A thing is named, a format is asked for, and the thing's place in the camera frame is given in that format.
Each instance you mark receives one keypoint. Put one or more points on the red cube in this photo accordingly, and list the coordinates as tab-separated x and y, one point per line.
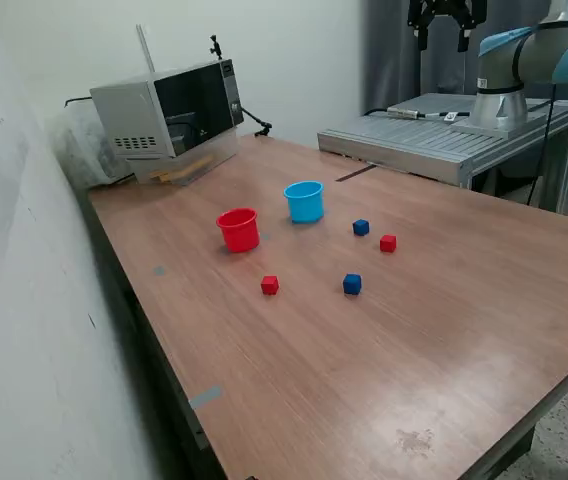
388	243
269	285

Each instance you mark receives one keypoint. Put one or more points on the light blue plastic cup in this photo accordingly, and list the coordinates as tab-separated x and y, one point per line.
306	205

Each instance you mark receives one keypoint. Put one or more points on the small grey tape square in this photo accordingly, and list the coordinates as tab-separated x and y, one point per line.
159	270

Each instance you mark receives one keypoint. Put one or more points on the dark grey curtain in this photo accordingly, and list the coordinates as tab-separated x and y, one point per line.
389	60

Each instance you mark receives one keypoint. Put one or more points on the aluminium robot mounting table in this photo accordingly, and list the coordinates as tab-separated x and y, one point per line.
414	140

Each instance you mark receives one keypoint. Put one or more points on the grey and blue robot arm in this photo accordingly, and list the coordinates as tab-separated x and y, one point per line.
529	55

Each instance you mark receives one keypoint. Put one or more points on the white upright rod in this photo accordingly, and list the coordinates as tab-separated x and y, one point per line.
145	47

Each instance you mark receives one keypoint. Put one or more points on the clear plastic box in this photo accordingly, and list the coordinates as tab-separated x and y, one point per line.
216	150

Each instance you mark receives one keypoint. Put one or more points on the red plastic cup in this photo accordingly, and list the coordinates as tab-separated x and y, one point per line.
239	235

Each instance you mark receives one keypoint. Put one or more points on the silver metal cylinder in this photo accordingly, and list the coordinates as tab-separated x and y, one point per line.
406	112

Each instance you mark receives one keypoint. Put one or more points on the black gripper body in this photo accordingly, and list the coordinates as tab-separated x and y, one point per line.
443	6

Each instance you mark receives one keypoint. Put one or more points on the translucent plastic bag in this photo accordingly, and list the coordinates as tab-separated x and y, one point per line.
79	150

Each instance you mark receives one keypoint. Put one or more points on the long grey tape piece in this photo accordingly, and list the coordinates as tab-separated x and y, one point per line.
205	397

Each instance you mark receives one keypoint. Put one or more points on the black tape strip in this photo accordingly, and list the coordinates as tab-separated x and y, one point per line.
356	173

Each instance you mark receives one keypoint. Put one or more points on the wooden sticks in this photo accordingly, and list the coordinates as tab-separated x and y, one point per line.
184	170

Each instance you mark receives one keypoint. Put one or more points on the small black camera mount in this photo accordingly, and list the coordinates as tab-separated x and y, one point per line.
215	47

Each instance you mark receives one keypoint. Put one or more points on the white tag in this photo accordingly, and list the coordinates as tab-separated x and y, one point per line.
450	116

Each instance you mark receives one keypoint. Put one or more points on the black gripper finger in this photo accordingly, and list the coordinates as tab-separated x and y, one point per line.
464	40
422	37

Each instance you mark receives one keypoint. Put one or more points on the silver microwave oven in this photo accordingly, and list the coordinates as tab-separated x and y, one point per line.
129	110

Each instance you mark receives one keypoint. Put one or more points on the blue cube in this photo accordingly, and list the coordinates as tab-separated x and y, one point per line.
361	228
352	284

